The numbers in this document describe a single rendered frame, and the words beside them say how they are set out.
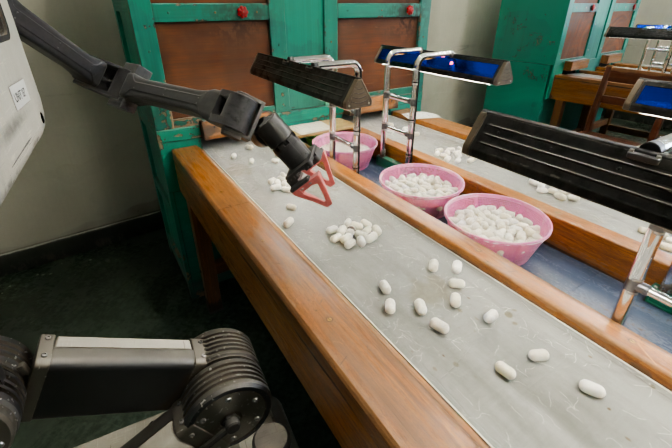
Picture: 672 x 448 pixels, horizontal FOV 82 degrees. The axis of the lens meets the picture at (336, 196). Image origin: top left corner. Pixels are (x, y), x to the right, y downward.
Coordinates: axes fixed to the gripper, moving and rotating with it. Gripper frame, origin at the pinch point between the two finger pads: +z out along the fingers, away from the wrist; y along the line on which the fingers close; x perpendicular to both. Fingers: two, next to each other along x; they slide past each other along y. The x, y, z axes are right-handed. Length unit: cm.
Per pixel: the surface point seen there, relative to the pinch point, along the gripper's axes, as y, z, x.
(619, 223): -20, 62, 48
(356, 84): -19.8, -11.1, 16.0
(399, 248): -4.9, 23.7, 1.9
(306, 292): 14.9, 9.1, -11.9
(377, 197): -27.5, 19.2, -0.1
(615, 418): 36, 41, 23
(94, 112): -117, -72, -110
